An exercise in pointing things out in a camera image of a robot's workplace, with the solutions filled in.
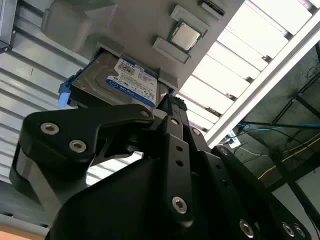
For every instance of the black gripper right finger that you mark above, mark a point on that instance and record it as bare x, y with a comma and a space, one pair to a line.
220, 165

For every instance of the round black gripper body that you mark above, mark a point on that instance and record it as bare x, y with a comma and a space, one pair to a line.
120, 207

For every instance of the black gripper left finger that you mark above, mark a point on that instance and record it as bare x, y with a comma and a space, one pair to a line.
62, 135

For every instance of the hard disk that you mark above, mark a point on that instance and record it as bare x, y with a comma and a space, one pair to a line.
100, 80

